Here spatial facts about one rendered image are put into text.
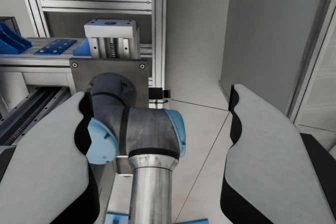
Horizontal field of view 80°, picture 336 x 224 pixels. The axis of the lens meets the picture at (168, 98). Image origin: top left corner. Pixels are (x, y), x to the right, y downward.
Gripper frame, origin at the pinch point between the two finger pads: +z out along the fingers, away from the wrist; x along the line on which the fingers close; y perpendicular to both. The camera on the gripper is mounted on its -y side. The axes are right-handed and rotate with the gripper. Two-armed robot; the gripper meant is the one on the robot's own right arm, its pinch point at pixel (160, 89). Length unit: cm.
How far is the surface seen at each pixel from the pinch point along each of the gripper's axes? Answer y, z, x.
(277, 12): 9, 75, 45
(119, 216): 280, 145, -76
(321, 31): 10, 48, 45
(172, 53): 50, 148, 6
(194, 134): 137, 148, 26
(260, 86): 43, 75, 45
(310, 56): 18, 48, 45
